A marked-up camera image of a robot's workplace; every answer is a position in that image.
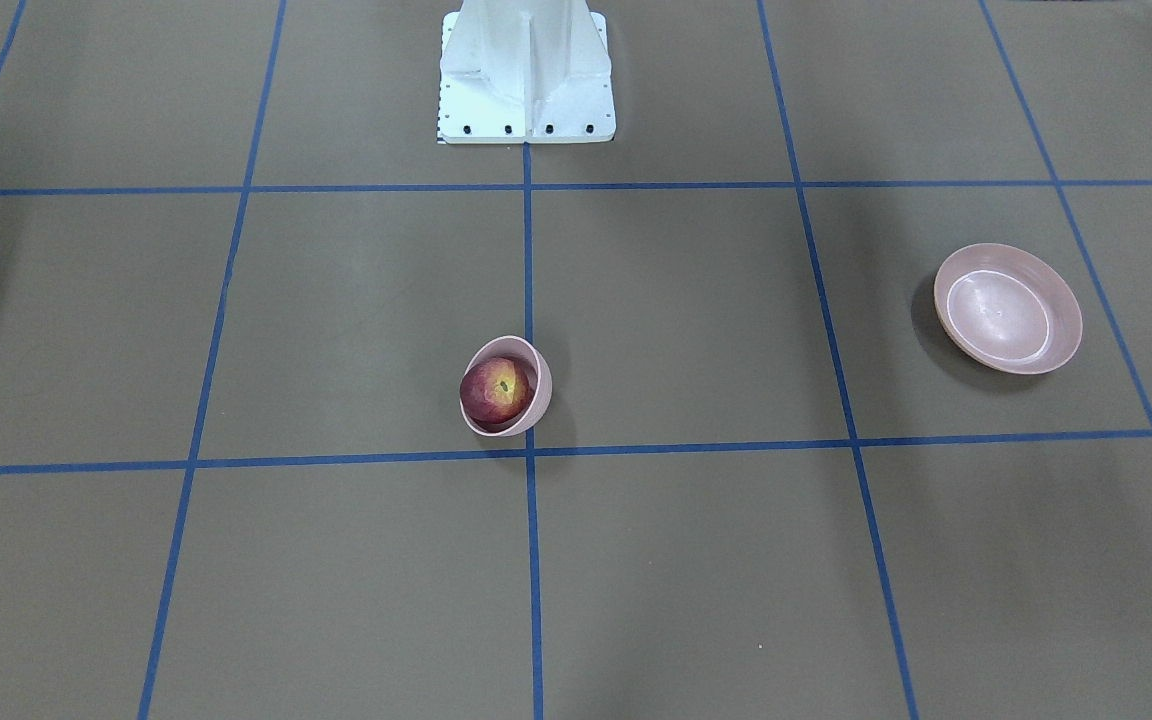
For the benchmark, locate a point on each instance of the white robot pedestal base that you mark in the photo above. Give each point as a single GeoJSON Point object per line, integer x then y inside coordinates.
{"type": "Point", "coordinates": [515, 72]}

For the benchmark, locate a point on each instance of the pink plate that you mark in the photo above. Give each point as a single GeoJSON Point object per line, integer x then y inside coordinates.
{"type": "Point", "coordinates": [1007, 309]}

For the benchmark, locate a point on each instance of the pink bowl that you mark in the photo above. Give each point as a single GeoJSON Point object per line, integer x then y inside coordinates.
{"type": "Point", "coordinates": [539, 373]}

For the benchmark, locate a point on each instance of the red apple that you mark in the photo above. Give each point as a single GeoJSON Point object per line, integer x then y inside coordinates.
{"type": "Point", "coordinates": [496, 391]}

